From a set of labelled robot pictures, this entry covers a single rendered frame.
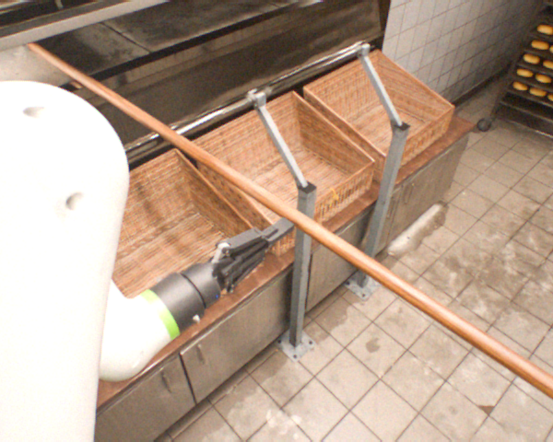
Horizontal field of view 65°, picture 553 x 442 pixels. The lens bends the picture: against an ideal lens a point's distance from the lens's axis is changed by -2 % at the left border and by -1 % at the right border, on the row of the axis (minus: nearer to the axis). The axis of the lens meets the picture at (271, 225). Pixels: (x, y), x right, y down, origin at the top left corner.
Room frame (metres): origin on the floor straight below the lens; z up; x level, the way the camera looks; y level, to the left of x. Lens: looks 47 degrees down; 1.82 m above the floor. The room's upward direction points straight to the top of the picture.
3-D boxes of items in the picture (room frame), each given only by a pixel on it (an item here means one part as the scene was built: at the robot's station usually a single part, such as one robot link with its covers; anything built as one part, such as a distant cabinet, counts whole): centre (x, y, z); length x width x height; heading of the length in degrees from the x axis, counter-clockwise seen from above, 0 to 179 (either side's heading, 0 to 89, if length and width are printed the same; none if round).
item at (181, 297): (0.41, 0.16, 1.20); 0.12 x 0.06 x 0.09; 44
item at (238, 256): (0.51, 0.06, 1.21); 0.11 x 0.04 x 0.01; 134
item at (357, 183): (1.37, -0.06, 0.72); 0.56 x 0.49 x 0.28; 134
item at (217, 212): (0.95, 0.39, 0.72); 0.56 x 0.49 x 0.28; 134
